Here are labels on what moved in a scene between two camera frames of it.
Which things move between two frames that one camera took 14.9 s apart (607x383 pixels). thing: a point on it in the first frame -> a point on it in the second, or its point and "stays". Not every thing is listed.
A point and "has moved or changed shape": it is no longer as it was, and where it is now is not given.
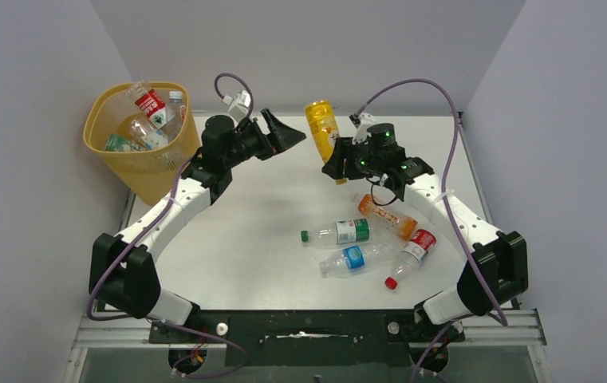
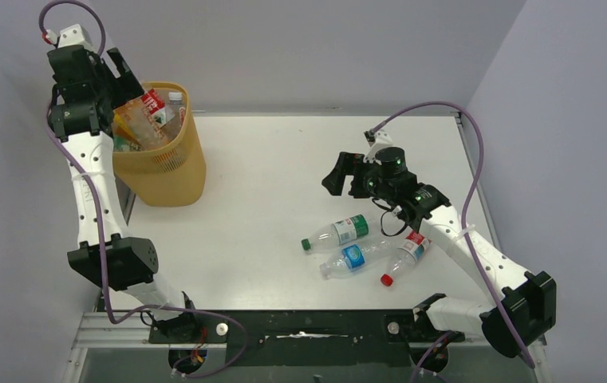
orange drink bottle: [403, 226] -> [137, 119]
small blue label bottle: [173, 115] stays
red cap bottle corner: [151, 104] stays
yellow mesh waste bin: [150, 175] stays
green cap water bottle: [344, 231] has moved or changed shape
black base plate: [313, 337] stays
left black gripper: [281, 138] -> [125, 88]
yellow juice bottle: [325, 129] -> [124, 138]
